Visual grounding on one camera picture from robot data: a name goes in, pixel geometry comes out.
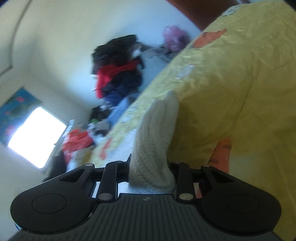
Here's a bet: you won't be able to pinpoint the white knitted sweater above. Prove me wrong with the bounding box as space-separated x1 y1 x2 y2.
128 91 179 194

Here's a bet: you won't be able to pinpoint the black clothing near window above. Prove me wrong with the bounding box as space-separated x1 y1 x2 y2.
43 151 67 182

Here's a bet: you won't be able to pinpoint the dark navy clothes in pile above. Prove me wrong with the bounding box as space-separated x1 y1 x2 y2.
102 68 142 106

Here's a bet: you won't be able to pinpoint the black clothes on pile top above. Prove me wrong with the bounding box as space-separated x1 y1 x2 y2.
91 35 144 75

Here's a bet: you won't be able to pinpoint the light blue storage basket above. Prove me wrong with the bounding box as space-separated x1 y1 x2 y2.
107 93 140 128

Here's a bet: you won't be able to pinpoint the orange plastic bag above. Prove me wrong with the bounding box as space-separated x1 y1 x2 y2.
62 129 94 165

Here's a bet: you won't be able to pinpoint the bright window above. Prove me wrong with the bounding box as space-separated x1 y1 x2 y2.
8 107 66 169

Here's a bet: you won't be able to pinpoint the red garment on pile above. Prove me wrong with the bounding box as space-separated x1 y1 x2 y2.
95 60 139 99

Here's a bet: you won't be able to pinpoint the yellow carrot print bedsheet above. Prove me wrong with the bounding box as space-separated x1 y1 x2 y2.
91 1 295 240

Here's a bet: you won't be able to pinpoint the grey crumpled bag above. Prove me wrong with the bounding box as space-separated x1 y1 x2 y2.
141 46 171 76

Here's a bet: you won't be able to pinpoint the pink plastic bag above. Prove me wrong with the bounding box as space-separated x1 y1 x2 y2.
163 26 189 52

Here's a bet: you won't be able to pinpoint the brown wooden door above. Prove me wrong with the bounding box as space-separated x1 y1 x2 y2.
168 0 238 31

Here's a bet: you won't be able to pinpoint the blue wall poster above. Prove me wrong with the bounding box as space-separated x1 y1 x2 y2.
1 87 42 146

